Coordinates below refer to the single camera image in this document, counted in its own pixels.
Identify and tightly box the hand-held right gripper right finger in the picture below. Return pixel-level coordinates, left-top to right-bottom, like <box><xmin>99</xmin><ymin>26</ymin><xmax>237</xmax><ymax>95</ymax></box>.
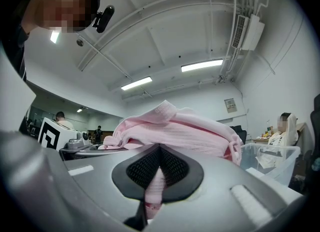
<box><xmin>149</xmin><ymin>144</ymin><xmax>305</xmax><ymax>232</ymax></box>

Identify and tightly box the pink garment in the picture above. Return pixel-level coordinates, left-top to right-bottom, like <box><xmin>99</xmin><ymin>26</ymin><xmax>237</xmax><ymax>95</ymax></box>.
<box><xmin>102</xmin><ymin>100</ymin><xmax>244</xmax><ymax>221</ymax></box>

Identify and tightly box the black mesh office chair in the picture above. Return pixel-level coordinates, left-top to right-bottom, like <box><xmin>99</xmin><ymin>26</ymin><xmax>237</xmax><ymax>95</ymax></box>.
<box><xmin>303</xmin><ymin>103</ymin><xmax>320</xmax><ymax>195</ymax></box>

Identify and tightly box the person's head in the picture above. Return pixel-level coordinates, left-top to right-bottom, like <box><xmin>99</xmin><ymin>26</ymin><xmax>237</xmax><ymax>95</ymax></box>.
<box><xmin>21</xmin><ymin>0</ymin><xmax>105</xmax><ymax>35</ymax></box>

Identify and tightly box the long ceiling light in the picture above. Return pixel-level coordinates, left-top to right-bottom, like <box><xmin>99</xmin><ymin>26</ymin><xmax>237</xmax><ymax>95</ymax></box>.
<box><xmin>120</xmin><ymin>76</ymin><xmax>154</xmax><ymax>92</ymax></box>
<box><xmin>180</xmin><ymin>59</ymin><xmax>224</xmax><ymax>73</ymax></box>
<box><xmin>49</xmin><ymin>29</ymin><xmax>61</xmax><ymax>44</ymax></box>

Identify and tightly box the clear plastic storage bin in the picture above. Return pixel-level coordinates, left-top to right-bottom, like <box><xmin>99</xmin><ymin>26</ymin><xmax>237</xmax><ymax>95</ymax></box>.
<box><xmin>239</xmin><ymin>143</ymin><xmax>301</xmax><ymax>187</ymax></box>

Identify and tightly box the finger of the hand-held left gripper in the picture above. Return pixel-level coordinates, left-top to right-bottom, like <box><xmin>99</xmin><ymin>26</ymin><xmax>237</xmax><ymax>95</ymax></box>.
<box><xmin>59</xmin><ymin>145</ymin><xmax>141</xmax><ymax>162</ymax></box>

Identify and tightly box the white ceiling air conditioner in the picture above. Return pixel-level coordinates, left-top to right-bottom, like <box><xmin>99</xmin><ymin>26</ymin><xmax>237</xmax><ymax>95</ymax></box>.
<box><xmin>230</xmin><ymin>13</ymin><xmax>266</xmax><ymax>51</ymax></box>

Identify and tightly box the black head-mounted camera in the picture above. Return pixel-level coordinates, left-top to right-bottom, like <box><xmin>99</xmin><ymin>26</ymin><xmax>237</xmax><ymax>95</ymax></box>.
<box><xmin>92</xmin><ymin>4</ymin><xmax>116</xmax><ymax>34</ymax></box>

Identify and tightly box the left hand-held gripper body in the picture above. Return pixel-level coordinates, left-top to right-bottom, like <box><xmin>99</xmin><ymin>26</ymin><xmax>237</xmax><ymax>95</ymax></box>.
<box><xmin>37</xmin><ymin>117</ymin><xmax>91</xmax><ymax>152</ymax></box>

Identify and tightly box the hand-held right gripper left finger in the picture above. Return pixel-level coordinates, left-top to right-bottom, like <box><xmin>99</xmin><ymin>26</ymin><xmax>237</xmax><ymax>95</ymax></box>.
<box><xmin>62</xmin><ymin>144</ymin><xmax>162</xmax><ymax>232</ymax></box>

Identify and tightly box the wall notice sign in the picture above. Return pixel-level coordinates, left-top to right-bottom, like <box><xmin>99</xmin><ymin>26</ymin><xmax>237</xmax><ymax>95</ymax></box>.
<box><xmin>223</xmin><ymin>98</ymin><xmax>237</xmax><ymax>113</ymax></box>

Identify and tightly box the wooden desk with white legs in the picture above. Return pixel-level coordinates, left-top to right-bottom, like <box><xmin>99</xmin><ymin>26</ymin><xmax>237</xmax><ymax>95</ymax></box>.
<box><xmin>251</xmin><ymin>122</ymin><xmax>307</xmax><ymax>145</ymax></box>

